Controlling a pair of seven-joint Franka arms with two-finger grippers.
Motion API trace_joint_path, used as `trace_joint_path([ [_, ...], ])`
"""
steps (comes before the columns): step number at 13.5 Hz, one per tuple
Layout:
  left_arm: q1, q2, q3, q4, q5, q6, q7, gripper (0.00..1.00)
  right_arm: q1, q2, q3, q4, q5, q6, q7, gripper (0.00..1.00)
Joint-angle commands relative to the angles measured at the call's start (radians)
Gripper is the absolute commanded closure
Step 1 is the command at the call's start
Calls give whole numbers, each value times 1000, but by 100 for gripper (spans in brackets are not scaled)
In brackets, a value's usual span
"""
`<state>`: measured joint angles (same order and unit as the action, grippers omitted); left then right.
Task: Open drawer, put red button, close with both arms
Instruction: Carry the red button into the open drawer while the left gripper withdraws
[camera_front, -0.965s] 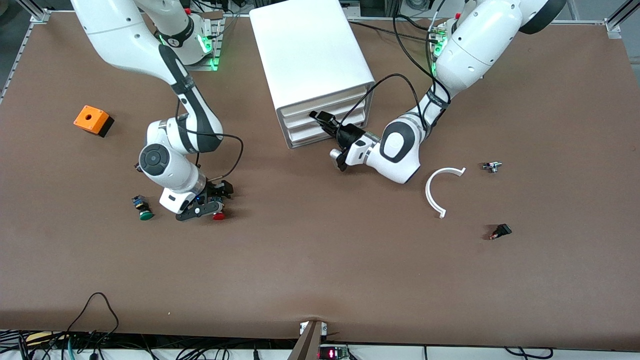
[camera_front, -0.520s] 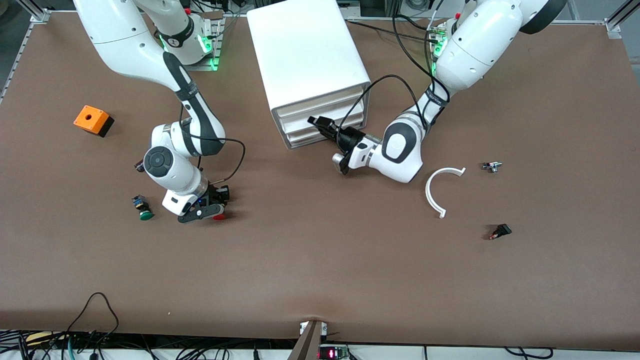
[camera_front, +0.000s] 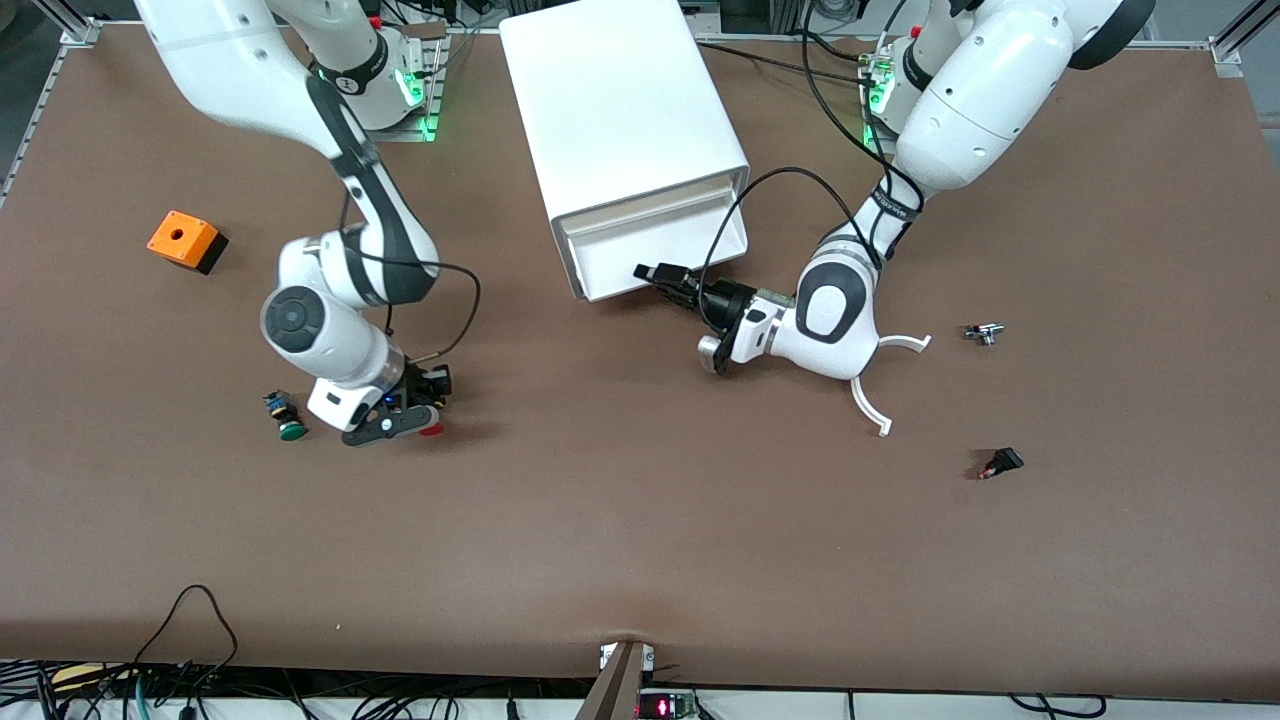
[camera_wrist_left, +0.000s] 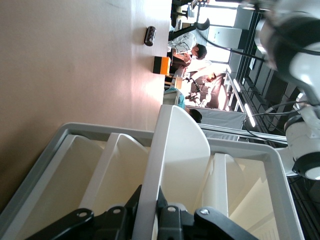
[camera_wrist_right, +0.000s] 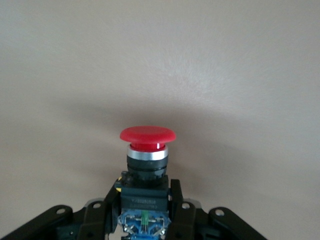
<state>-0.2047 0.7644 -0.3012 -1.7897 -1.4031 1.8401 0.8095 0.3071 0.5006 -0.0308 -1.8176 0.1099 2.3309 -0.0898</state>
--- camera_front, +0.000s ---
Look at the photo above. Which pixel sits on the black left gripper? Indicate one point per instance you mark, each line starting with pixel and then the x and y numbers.
pixel 722 300

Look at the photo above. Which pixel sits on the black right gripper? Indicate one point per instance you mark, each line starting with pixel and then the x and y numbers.
pixel 434 383

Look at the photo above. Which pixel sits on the white plastic drawer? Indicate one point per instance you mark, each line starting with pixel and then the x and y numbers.
pixel 650 245

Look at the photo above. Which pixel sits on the red push button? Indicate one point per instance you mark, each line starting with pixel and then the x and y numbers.
pixel 433 431

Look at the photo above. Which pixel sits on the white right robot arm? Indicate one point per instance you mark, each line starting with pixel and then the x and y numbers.
pixel 350 340

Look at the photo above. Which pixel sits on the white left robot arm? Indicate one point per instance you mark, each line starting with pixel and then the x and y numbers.
pixel 980 90

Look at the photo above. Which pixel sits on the green push button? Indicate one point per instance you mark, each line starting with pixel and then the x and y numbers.
pixel 291 431

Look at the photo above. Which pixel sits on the white drawer cabinet shell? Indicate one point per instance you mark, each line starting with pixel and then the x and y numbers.
pixel 610 100

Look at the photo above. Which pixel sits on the orange box with black base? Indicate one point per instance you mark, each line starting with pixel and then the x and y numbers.
pixel 195 242

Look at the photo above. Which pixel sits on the small silver metal connector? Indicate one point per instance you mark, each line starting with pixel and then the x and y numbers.
pixel 985 334

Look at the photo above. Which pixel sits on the device with red display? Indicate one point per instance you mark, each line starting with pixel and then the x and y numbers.
pixel 665 708

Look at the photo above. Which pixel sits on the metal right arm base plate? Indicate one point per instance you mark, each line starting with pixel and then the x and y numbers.
pixel 425 125

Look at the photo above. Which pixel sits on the grey camera stand beam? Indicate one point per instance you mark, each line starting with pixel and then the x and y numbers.
pixel 615 690

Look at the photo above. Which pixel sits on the small black rocker switch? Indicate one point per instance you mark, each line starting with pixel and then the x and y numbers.
pixel 1005 460

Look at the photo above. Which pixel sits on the aluminium frame rail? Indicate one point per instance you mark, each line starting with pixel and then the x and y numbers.
pixel 1228 55
pixel 78 32

